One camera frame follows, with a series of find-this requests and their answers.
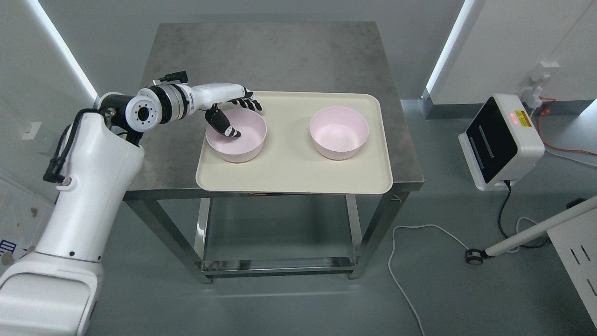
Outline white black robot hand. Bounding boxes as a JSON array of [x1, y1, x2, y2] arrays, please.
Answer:
[[189, 83, 263, 139]]

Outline pink bowl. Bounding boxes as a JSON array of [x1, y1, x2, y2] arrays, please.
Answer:
[[309, 106, 369, 161], [205, 108, 267, 162]]

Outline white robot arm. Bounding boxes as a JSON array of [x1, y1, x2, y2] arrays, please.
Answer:
[[1, 71, 192, 336]]

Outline cream plastic tray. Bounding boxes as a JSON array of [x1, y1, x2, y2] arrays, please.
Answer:
[[195, 91, 394, 194]]

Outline steel table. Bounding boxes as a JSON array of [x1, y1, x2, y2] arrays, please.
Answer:
[[125, 21, 424, 284]]

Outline white sign board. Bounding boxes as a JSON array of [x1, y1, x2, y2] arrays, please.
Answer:
[[0, 171, 54, 274]]

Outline white black box device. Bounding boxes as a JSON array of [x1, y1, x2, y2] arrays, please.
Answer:
[[458, 94, 545, 191]]

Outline white stand leg with caster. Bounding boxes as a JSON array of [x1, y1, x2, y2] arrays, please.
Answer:
[[465, 196, 597, 265]]

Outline white perforated panel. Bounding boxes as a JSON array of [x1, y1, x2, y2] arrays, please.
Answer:
[[547, 217, 597, 324]]

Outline white floor cable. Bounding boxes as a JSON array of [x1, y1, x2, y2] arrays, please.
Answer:
[[387, 217, 540, 336]]

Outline black power cable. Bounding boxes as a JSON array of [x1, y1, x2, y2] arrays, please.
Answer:
[[496, 181, 549, 249]]

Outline white wall socket plug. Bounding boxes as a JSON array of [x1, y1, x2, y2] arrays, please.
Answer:
[[521, 60, 561, 109]]

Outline orange cable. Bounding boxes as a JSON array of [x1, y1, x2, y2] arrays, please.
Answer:
[[536, 97, 597, 156]]

